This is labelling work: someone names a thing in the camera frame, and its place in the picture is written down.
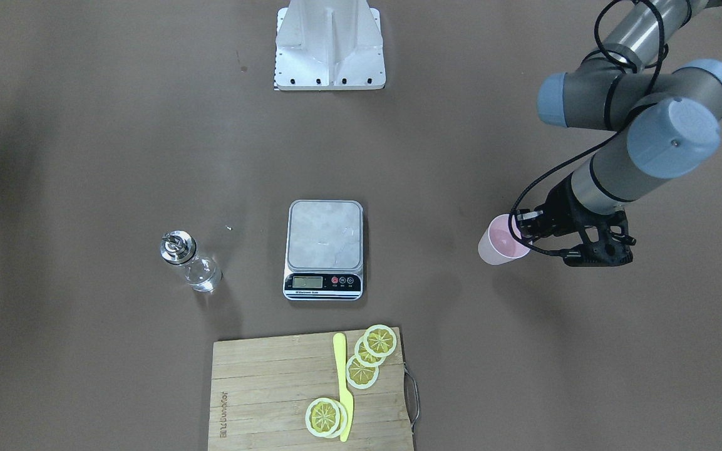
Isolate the glass sauce bottle metal cap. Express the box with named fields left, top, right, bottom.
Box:
left=159, top=231, right=223, bottom=293

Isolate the lemon slice middle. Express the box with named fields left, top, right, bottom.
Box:
left=353, top=338, right=386, bottom=368

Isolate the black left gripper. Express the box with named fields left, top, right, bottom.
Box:
left=516, top=177, right=636, bottom=267

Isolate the pink plastic cup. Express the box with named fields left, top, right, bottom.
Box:
left=477, top=214, right=530, bottom=266

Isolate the bamboo cutting board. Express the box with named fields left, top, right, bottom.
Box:
left=208, top=332, right=419, bottom=450

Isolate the digital kitchen scale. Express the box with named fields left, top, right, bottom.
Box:
left=282, top=199, right=364, bottom=301

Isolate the lemon slice front under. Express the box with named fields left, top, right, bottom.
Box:
left=328, top=400, right=348, bottom=438

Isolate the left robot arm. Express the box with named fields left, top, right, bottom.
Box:
left=507, top=1, right=722, bottom=267

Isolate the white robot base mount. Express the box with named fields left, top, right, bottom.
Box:
left=273, top=1, right=386, bottom=91

